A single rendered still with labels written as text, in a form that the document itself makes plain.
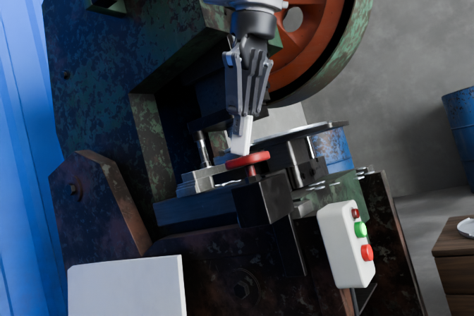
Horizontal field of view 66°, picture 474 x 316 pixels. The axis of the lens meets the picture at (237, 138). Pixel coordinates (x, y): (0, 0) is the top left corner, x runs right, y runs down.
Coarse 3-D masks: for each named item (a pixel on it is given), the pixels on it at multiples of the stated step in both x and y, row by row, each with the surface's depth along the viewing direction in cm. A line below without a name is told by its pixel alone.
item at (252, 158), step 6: (246, 156) 60; (252, 156) 60; (258, 156) 60; (264, 156) 61; (228, 162) 62; (234, 162) 61; (240, 162) 61; (246, 162) 60; (252, 162) 60; (228, 168) 62; (234, 168) 62; (246, 168) 63; (252, 168) 63; (252, 174) 62
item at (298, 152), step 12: (300, 132) 86; (312, 132) 84; (264, 144) 91; (276, 144) 92; (288, 144) 90; (300, 144) 95; (276, 156) 92; (288, 156) 90; (300, 156) 93; (276, 168) 92; (288, 168) 90; (300, 168) 91; (300, 180) 90; (312, 180) 95
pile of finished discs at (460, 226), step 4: (464, 220) 125; (468, 220) 125; (472, 220) 124; (460, 224) 123; (464, 224) 122; (468, 224) 121; (472, 224) 120; (460, 228) 119; (464, 228) 118; (468, 228) 117; (472, 228) 116; (460, 232) 116; (464, 232) 113; (468, 232) 113; (472, 232) 112; (468, 236) 111; (472, 236) 110
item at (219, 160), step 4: (252, 152) 100; (224, 156) 98; (228, 156) 97; (232, 156) 96; (236, 156) 96; (240, 156) 95; (216, 160) 99; (220, 160) 98; (224, 160) 98; (264, 160) 103; (216, 164) 99; (236, 168) 96
